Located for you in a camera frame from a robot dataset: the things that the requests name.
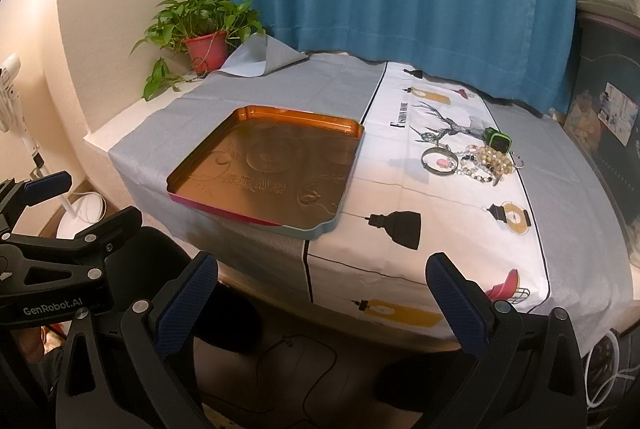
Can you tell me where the cream pearl bracelet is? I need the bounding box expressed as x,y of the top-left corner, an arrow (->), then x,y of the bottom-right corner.
474,145 -> 516,176

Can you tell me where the pearl and black bead bracelet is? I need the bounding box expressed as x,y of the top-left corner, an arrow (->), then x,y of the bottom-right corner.
451,150 -> 504,188

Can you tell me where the green black sport watch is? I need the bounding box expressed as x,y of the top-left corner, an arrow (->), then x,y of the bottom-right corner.
482,128 -> 512,154

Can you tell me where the gold bangle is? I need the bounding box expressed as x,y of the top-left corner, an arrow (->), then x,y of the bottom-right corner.
421,146 -> 459,176

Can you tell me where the dark cord necklace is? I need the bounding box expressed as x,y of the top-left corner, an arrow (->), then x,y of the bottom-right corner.
409,125 -> 452,147

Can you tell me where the white floor lamp base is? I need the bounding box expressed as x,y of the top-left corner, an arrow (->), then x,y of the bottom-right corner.
56,190 -> 107,239

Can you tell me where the grey table cloth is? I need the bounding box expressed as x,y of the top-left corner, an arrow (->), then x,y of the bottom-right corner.
110,54 -> 639,351

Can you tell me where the white printed table runner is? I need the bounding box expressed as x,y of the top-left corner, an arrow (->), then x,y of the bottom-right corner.
305,63 -> 550,341

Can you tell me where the green potted plant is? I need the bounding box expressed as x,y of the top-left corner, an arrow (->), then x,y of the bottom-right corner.
134,0 -> 266,79

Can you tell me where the orange metal tray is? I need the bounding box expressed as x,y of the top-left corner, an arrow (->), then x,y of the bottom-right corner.
166,105 -> 364,241

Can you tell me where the white cable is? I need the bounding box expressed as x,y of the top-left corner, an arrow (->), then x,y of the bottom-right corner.
583,330 -> 637,412

